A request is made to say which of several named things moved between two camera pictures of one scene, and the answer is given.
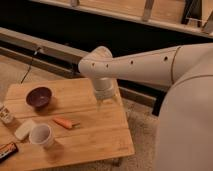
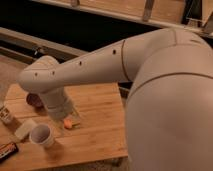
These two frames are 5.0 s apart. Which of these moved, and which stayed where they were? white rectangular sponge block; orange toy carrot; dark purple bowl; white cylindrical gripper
Moved: white cylindrical gripper
Stayed: dark purple bowl; white rectangular sponge block; orange toy carrot
